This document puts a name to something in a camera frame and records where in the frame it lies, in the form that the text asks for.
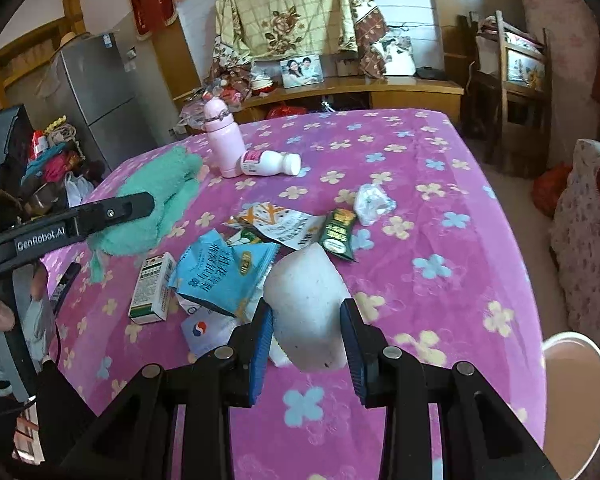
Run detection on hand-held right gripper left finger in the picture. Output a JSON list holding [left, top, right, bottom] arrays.
[[55, 299, 276, 480]]

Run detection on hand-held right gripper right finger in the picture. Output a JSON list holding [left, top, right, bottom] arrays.
[[340, 298, 561, 480]]

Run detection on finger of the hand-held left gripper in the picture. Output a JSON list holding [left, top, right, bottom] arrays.
[[77, 191, 157, 239]]

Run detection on teal towel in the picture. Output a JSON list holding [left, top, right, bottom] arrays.
[[86, 145, 204, 284]]

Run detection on blue snack packet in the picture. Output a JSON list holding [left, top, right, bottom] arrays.
[[171, 229, 281, 319]]

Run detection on white round bin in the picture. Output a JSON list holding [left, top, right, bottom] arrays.
[[542, 332, 600, 467]]

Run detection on white paper with round logo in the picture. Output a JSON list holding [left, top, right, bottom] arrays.
[[181, 307, 239, 362]]

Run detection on pile of clothes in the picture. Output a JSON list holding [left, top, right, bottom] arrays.
[[22, 119, 107, 207]]

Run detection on white and green medicine box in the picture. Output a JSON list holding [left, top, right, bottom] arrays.
[[128, 252, 177, 325]]

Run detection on grey refrigerator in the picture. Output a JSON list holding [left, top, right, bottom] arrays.
[[2, 33, 149, 177]]

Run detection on pink thermos bottle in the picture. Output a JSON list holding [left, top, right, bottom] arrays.
[[203, 99, 246, 179]]

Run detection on small green packet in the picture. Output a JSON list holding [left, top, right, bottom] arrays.
[[321, 208, 359, 264]]

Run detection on pink floral blanket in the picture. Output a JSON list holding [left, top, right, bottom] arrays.
[[40, 109, 551, 480]]

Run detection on white and orange wrapper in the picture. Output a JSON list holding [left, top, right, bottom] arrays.
[[226, 203, 327, 252]]

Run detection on white bottle with pink label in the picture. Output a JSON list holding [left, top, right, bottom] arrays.
[[238, 149, 302, 177]]

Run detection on crumpled clear plastic wrapper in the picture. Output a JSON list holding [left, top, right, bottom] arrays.
[[353, 183, 397, 226]]

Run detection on framed photo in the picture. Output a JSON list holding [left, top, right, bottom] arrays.
[[279, 54, 324, 89]]

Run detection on yellow floral hanging cloth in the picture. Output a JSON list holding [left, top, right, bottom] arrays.
[[214, 0, 387, 79]]

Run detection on red plastic bag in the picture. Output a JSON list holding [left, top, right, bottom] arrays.
[[532, 162, 574, 219]]

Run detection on floral sofa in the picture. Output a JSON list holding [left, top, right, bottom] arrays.
[[549, 139, 600, 343]]

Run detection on long wooden cabinet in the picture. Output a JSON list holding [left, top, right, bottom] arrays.
[[174, 76, 465, 128]]

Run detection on large portrait photo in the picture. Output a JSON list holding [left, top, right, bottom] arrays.
[[371, 35, 417, 77]]

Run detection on wooden chair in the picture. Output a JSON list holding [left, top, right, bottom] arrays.
[[471, 10, 552, 172]]

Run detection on red wall hanging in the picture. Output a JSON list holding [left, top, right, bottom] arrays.
[[121, 0, 179, 42]]

